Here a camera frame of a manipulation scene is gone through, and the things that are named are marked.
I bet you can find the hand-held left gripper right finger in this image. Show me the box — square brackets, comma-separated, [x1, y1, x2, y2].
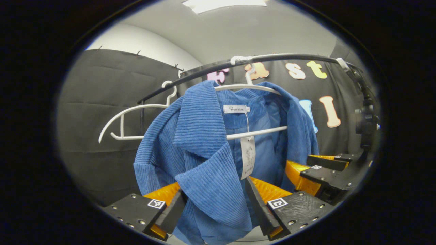
[245, 176, 336, 241]

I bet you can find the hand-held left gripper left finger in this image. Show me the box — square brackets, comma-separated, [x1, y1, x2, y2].
[102, 182, 188, 241]

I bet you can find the blue corduroy jacket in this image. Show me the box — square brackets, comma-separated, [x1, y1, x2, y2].
[133, 81, 320, 245]

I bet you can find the white hanger with cross bar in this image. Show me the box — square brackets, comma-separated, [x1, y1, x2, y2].
[214, 64, 289, 141]

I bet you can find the white hanger with arched shoulders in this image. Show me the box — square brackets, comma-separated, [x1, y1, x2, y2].
[98, 81, 178, 144]

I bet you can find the black clothes rack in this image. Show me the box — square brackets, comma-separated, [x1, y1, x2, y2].
[138, 54, 362, 136]

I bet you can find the black backdrop cloth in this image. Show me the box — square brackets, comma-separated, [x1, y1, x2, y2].
[56, 49, 377, 207]

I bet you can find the large ceiling light panel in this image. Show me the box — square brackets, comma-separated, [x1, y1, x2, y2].
[182, 0, 268, 14]

